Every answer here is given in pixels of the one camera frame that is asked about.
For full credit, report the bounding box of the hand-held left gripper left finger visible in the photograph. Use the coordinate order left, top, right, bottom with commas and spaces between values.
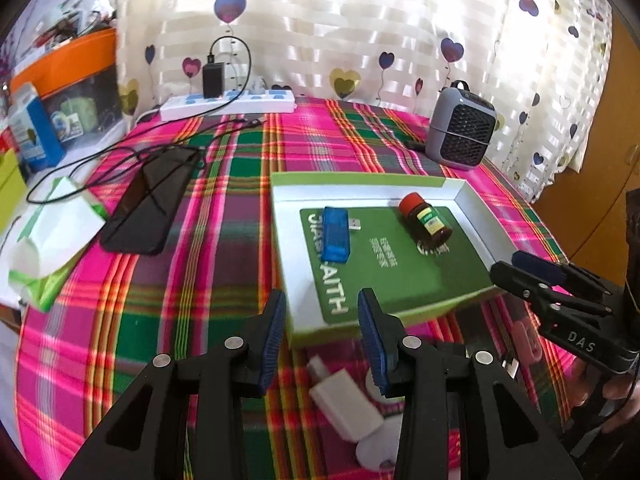
60, 288, 288, 480

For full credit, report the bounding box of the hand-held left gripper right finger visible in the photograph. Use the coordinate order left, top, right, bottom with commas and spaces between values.
357, 288, 581, 480

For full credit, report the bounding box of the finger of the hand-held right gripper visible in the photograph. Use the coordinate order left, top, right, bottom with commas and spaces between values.
512, 251, 624, 307
489, 261, 614, 322

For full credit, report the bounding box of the white usb charger block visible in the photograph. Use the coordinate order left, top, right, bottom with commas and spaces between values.
309, 355, 386, 444

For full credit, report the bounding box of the green and white cardboard box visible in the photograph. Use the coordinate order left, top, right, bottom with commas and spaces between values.
270, 171, 509, 349

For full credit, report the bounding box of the white oval device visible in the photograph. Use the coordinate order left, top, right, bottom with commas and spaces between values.
355, 417, 402, 472

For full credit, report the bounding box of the brown pill bottle red cap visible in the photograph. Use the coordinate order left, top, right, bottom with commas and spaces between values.
398, 192, 454, 252

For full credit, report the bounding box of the blue translucent usb stick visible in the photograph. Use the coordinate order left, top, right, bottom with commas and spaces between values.
320, 206, 362, 264

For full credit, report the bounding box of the person's right hand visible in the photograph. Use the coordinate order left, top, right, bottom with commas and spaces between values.
571, 359, 640, 434

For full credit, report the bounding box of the wooden door panel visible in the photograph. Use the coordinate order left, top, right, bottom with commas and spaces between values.
534, 10, 640, 273

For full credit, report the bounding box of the grey portable fan heater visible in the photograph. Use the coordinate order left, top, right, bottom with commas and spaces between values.
425, 80, 497, 171

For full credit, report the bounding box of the pink green plaid tablecloth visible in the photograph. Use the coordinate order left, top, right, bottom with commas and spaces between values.
15, 95, 596, 480

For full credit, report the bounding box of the black smartphone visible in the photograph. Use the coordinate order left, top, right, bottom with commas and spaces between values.
100, 147, 206, 256

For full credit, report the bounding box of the white power strip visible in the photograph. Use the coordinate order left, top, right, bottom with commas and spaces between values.
159, 88, 297, 122

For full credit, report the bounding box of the green and white tissue pack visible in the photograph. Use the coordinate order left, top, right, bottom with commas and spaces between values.
0, 177, 109, 314

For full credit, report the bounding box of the black power adapter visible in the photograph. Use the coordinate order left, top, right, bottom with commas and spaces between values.
202, 62, 226, 99

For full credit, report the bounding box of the lime green box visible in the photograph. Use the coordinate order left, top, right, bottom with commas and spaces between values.
0, 149, 29, 234

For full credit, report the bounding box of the white heart print curtain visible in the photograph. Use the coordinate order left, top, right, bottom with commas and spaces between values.
116, 0, 615, 205

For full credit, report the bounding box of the blue and white carton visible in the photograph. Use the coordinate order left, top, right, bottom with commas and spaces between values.
8, 82, 66, 174

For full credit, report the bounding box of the clear storage box orange lid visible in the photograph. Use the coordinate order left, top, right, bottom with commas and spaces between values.
9, 27, 124, 134

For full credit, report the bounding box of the pile of assorted small items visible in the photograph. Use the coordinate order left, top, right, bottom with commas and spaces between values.
30, 0, 119, 47

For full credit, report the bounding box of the black adapter cable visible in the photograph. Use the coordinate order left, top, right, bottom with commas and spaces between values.
207, 35, 253, 111

